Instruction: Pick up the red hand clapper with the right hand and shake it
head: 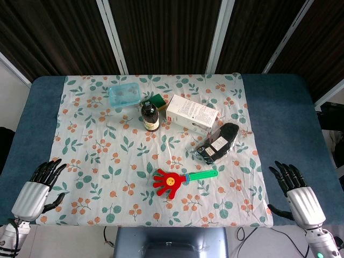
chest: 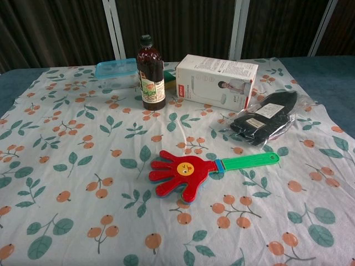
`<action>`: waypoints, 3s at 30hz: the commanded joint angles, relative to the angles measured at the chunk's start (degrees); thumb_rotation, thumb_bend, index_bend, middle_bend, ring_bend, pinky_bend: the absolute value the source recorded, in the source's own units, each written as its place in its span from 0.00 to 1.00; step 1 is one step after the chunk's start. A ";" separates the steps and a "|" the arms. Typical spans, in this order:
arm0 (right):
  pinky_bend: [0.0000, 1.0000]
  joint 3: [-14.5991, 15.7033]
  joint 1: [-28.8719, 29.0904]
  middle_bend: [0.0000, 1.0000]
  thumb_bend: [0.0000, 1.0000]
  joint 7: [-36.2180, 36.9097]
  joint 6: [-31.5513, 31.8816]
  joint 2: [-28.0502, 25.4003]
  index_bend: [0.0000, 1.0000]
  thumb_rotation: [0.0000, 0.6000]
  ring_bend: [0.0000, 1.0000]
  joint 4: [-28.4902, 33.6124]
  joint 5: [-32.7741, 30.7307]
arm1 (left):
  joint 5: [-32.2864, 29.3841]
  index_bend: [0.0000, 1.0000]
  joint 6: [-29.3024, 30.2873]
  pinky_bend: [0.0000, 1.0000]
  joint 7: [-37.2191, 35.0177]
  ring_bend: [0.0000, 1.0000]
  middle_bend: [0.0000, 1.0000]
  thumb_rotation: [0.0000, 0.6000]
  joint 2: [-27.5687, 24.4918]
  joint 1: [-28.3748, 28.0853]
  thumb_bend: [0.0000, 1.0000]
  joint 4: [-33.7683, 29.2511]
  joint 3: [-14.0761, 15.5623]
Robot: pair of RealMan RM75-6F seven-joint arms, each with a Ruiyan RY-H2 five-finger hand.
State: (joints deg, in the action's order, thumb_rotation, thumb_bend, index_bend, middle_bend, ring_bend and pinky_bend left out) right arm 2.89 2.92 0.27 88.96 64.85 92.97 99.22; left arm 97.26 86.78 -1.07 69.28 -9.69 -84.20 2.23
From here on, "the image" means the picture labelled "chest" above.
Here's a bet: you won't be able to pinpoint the floral patterned tablecloth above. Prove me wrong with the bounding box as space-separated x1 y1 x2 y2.
0 57 355 266

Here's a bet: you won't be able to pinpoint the white lamp product box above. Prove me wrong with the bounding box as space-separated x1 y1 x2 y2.
175 54 259 111

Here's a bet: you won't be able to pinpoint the red hand clapper toy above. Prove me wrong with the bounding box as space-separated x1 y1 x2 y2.
148 150 281 203

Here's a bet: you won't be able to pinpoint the clear container with blue lid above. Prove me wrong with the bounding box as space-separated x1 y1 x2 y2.
95 58 139 89

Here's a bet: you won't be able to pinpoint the white partition frame post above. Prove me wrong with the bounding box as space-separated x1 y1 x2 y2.
102 0 126 60
229 0 246 60
308 0 341 57

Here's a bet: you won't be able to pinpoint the brown liquid bottle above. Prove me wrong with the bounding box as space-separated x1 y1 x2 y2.
135 34 167 111

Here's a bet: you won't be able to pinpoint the yellow green sponge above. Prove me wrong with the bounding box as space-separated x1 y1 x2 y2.
163 70 178 90

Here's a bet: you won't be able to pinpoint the black socks in plastic bag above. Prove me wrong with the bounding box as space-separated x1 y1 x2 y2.
225 90 320 147

